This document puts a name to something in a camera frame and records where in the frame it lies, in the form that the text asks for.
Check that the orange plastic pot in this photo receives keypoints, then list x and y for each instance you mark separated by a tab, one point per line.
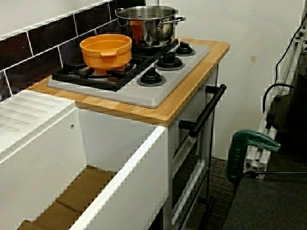
105	55

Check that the grey toy stove panel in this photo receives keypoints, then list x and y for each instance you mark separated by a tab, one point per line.
148	95

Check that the black stove knob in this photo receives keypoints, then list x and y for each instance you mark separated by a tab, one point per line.
184	49
169	61
151	77

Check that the white toy kitchen cabinet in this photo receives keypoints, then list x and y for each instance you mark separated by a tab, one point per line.
170	155

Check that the black burner grate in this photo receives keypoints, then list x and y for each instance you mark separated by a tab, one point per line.
158	50
84	82

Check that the white toy sink basin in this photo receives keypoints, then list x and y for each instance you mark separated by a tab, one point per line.
120	191

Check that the stainless steel pot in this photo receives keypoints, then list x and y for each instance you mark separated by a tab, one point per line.
153	31

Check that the brown cardboard sheet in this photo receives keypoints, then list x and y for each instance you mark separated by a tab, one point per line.
79	191

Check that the dark tile backsplash panel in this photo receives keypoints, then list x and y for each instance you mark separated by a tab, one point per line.
48	36

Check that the black equipment box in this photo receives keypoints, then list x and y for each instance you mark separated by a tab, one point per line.
295	107

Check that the silver aluminium frame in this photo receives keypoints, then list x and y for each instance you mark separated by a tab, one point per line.
254	165

